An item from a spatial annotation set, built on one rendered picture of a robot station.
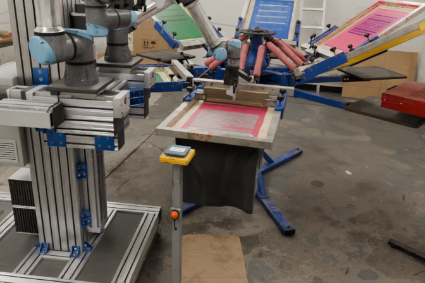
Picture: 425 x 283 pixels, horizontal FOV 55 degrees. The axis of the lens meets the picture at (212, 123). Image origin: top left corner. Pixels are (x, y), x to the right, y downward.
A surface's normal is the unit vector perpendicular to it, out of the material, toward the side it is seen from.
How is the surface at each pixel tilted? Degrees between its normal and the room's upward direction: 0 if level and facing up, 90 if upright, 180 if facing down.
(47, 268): 0
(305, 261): 0
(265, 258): 0
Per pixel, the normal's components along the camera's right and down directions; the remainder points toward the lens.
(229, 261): 0.04, -0.94
